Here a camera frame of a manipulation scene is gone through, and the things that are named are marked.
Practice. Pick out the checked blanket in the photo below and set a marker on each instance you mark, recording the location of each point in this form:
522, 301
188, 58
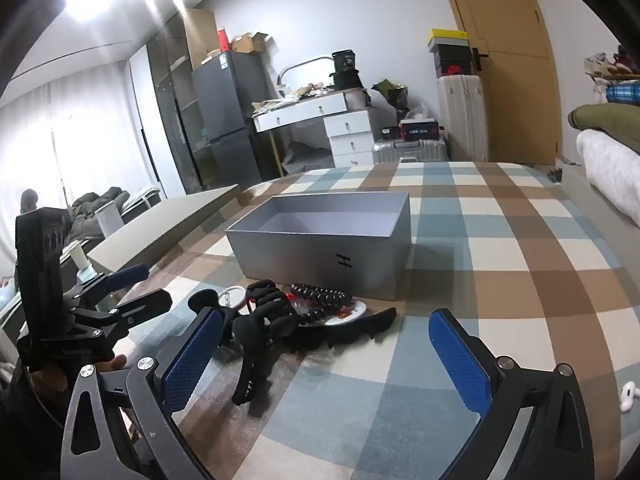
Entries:
500, 260

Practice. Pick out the blue plaid bag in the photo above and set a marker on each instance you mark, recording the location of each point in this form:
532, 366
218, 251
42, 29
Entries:
622, 94

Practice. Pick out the silver framed mirror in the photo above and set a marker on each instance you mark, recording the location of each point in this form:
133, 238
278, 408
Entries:
305, 62

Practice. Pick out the grey shoe box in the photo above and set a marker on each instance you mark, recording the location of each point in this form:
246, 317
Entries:
450, 51

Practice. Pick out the large black round box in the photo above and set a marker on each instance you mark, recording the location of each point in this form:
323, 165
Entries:
346, 81

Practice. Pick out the red and black box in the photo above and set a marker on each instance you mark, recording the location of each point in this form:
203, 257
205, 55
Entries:
420, 131

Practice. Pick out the person's left forearm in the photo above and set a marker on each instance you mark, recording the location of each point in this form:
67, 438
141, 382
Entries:
25, 435

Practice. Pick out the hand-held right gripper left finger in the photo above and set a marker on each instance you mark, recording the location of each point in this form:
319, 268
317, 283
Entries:
192, 360

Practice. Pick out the dark grey fridge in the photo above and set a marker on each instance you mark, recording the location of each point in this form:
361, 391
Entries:
230, 110

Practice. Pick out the long black toothed hair clip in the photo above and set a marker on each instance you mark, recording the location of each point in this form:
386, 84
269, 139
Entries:
360, 328

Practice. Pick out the white desk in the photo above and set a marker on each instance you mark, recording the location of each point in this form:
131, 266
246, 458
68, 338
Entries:
300, 110

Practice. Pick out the white curtain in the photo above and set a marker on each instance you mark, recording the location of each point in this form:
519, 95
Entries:
75, 135

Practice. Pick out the white fluffy blanket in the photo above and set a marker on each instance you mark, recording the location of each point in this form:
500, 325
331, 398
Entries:
610, 175

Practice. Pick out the small black hair clip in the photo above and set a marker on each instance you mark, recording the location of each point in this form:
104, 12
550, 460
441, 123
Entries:
202, 301

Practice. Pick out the tall flat cardboard box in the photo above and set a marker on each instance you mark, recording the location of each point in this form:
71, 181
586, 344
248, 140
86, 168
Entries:
202, 35

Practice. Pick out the dark green bouquet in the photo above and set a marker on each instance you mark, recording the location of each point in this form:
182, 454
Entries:
392, 92

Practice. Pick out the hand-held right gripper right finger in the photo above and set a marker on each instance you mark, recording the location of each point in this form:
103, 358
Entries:
460, 365

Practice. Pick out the white wardrobe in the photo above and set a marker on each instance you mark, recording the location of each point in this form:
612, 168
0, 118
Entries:
142, 120

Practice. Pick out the silver suitcase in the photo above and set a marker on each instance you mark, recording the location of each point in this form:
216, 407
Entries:
410, 151

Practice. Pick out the white drawer unit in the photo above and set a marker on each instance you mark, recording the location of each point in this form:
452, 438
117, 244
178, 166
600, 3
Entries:
350, 137

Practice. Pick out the yellow shoe box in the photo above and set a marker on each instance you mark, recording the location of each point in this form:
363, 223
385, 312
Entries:
447, 36

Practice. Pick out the white suitcase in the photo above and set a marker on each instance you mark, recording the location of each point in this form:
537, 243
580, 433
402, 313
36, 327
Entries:
462, 120

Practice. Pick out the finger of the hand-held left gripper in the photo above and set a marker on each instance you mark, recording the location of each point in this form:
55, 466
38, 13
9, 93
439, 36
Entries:
131, 275
145, 307

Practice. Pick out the clear packet with red charm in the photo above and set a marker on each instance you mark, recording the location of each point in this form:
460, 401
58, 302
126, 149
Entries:
299, 306

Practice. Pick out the person's left hand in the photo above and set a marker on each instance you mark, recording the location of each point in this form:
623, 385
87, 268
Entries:
50, 381

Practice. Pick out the dark clothes pile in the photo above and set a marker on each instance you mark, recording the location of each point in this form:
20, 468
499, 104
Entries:
87, 215

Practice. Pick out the open cardboard boxes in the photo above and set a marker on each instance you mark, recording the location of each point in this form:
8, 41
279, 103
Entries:
250, 44

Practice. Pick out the dark cloth under desk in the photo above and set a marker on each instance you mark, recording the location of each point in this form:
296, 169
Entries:
307, 157

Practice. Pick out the wooden door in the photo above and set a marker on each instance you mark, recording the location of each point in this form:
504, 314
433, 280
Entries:
515, 85

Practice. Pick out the white round badge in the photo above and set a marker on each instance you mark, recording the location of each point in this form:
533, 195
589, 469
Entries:
354, 313

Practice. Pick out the small red box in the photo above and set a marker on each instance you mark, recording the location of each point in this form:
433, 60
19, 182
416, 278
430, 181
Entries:
223, 39

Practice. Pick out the large black claw clip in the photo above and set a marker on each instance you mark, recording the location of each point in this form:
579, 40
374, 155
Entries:
250, 360

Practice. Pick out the green cushion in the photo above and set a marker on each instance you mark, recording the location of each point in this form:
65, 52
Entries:
605, 122

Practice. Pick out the glass door cabinet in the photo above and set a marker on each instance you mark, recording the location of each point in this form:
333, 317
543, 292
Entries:
170, 110

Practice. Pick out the black shoe box red logo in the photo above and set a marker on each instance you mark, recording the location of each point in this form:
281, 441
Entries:
454, 68

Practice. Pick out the white round container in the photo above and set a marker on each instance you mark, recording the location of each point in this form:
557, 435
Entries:
356, 100

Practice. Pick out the white earbud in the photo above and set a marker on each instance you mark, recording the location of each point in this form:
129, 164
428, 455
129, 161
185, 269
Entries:
628, 395

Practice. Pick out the white plastic bottle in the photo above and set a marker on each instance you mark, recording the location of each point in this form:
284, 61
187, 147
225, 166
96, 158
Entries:
80, 259

